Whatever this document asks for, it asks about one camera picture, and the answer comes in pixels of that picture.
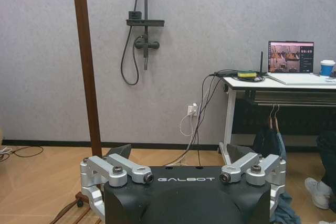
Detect yellow green flat box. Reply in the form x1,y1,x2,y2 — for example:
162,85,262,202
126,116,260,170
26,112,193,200
237,70,257,79

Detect person's leg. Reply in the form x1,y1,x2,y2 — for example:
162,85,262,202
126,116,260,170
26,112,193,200
316,129,336,196

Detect white wall socket with charger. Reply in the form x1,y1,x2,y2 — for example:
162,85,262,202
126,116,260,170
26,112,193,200
187,103,200,118

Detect blue grey denim garment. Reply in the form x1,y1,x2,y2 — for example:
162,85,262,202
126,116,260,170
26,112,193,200
269,191,302,224

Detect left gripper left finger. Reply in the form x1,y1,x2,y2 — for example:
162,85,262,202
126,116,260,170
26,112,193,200
80,144,154,222

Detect black power cable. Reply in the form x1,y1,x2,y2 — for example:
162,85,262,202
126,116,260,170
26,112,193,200
164,73,224,167
196,76,224,168

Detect dark grey shower column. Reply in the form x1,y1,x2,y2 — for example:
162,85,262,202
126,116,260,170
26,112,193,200
125,0,166,71

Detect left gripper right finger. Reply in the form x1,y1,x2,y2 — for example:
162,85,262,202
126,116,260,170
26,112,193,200
220,143,287,219

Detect white charger cable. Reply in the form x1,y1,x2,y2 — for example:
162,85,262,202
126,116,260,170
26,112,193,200
179,114,195,137

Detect blue paper cup white lid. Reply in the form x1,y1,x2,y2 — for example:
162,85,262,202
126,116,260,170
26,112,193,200
319,59,336,77

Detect dark grey shower hose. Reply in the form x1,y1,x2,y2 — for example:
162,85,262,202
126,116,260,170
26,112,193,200
120,0,142,86

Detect thin floor cables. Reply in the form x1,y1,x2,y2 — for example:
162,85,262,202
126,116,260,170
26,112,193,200
0,144,45,163

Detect white desk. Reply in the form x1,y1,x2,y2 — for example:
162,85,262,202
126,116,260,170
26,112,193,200
218,75,336,166

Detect person's white shoe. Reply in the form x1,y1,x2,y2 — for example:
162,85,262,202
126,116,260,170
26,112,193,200
304,177,334,210

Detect open silver laptop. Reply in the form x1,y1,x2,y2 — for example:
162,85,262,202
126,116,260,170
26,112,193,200
265,40,336,86

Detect clothes hangers with wire hooks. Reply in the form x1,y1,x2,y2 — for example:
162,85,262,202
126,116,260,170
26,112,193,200
267,104,282,133

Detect dark blue hanging garment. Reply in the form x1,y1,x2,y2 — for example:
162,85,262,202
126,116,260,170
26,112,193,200
252,126,287,162

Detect brown wooden clothes rack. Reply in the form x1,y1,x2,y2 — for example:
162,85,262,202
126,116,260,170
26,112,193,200
49,0,106,224

